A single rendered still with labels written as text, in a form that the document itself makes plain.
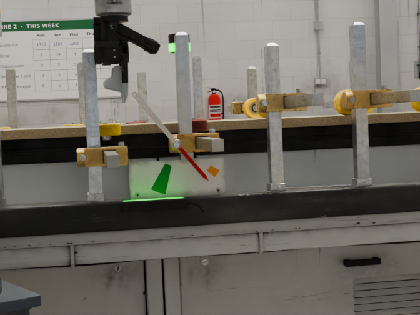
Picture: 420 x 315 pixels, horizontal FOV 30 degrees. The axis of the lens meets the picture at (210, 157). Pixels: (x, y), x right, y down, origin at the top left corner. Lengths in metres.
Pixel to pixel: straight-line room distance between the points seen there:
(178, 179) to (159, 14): 7.34
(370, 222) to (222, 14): 7.32
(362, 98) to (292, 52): 7.33
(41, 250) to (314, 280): 0.87
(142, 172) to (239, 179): 0.38
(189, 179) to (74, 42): 7.30
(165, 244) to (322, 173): 0.57
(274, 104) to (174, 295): 0.66
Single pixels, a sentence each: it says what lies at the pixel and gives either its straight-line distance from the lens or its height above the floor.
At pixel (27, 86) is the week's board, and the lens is 9.38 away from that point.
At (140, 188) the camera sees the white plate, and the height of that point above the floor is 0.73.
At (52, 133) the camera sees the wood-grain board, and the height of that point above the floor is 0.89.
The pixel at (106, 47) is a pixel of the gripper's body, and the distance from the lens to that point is 1.93.
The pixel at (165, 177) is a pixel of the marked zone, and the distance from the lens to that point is 2.12.
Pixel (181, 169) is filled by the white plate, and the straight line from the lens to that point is 2.12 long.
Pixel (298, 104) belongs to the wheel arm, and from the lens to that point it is 2.04.
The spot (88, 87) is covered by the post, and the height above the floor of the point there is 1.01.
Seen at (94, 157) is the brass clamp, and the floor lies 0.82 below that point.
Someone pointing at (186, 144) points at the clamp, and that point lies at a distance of 2.12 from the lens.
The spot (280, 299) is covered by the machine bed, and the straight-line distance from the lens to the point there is 2.50.
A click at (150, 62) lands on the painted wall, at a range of 9.34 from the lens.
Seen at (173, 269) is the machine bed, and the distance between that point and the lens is 2.39.
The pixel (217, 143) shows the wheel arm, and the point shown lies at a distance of 1.87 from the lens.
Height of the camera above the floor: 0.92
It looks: 3 degrees down
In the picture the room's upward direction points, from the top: 2 degrees counter-clockwise
